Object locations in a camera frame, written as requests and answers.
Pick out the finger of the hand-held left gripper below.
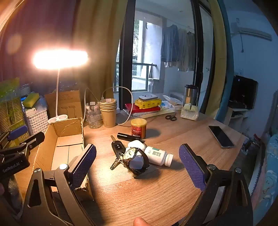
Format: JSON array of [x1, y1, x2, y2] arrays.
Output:
[[0, 125, 28, 148], [0, 132, 45, 156]]

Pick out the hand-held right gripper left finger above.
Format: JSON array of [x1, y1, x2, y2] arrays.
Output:
[[22, 143, 97, 226]]

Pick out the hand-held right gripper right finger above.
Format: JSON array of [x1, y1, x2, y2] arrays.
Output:
[[178, 143, 253, 226]]

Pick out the white pill bottle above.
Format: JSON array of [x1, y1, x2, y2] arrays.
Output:
[[144, 146, 174, 167]]

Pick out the wristwatch with dark strap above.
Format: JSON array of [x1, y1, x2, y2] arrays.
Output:
[[123, 147, 150, 175]]

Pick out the white charger adapter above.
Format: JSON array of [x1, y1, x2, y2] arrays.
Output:
[[127, 140, 146, 150]]

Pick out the person's right hand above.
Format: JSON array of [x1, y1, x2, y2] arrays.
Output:
[[133, 217, 151, 226]]

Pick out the white plastic basket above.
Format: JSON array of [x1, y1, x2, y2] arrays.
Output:
[[23, 107, 48, 136]]

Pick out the green snack bag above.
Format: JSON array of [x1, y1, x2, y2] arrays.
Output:
[[0, 78, 30, 148]]

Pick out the white desk lamp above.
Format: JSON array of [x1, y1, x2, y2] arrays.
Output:
[[32, 50, 89, 125]]

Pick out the silver key bunch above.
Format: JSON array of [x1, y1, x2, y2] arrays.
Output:
[[110, 152, 125, 170]]

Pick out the yellow green sponge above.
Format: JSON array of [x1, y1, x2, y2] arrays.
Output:
[[23, 93, 40, 108]]

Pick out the clear blue plastic bag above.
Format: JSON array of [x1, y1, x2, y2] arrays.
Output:
[[35, 99, 47, 110]]

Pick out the black car key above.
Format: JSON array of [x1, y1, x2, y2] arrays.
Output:
[[110, 135, 125, 152]]

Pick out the smartphone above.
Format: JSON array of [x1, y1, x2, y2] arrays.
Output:
[[208, 126, 235, 149]]

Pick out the clear plastic jar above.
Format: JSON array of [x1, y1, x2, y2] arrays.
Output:
[[85, 102, 102, 129]]

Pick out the flat printed cardboard box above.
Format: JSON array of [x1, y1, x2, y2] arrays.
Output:
[[44, 90, 84, 119]]

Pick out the black flashlight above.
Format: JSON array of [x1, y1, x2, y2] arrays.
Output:
[[117, 132, 141, 142]]

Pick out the pale tissue pack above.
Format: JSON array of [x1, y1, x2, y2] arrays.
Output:
[[181, 104, 199, 121]]

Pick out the stack of paper cups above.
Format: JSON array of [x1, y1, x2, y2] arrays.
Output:
[[99, 98, 118, 128]]

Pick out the red can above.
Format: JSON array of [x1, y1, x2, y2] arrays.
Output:
[[131, 118, 148, 139]]

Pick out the white cardboard packet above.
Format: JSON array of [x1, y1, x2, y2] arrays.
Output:
[[161, 95, 183, 111]]

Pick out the steel thermos mug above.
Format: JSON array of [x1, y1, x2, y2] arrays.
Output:
[[185, 84, 199, 107]]

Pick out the red book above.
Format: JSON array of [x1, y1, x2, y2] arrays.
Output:
[[125, 103, 161, 114]]

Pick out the yellow toy case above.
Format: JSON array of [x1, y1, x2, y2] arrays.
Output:
[[135, 98, 162, 109]]

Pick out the blue printed blanket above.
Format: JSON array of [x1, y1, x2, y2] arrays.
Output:
[[252, 132, 278, 209]]

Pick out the white round-marked device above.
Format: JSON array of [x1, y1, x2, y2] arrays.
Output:
[[139, 94, 157, 101]]

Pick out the black box appliance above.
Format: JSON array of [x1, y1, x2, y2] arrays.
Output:
[[229, 75, 258, 109]]

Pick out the yellow curtain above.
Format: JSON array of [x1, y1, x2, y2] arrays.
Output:
[[74, 0, 131, 122], [204, 0, 235, 119]]

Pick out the hanging grey clothes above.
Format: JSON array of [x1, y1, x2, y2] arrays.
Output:
[[177, 28, 196, 72]]

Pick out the hanging blue shirt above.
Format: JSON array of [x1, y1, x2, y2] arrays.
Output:
[[161, 24, 179, 62]]

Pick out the white air conditioner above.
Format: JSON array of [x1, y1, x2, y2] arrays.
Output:
[[231, 26, 272, 41]]

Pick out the white cable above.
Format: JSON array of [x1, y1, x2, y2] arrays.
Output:
[[84, 86, 133, 125]]

